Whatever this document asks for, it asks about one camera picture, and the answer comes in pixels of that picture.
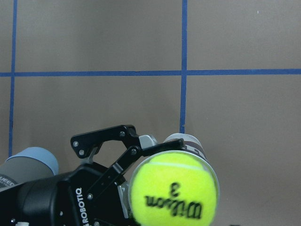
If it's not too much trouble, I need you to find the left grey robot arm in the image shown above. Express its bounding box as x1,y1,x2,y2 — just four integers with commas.
0,125,184,226

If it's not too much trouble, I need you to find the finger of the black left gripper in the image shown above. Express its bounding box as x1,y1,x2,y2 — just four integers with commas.
87,138,184,195

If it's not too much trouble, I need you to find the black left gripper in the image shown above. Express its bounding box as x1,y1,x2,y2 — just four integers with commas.
0,125,158,226

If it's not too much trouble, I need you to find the yellow Wilson tennis ball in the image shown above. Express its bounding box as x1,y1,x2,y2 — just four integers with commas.
129,152,218,226

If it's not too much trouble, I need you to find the clear tennis ball can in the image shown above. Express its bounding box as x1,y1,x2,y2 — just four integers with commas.
128,133,221,226

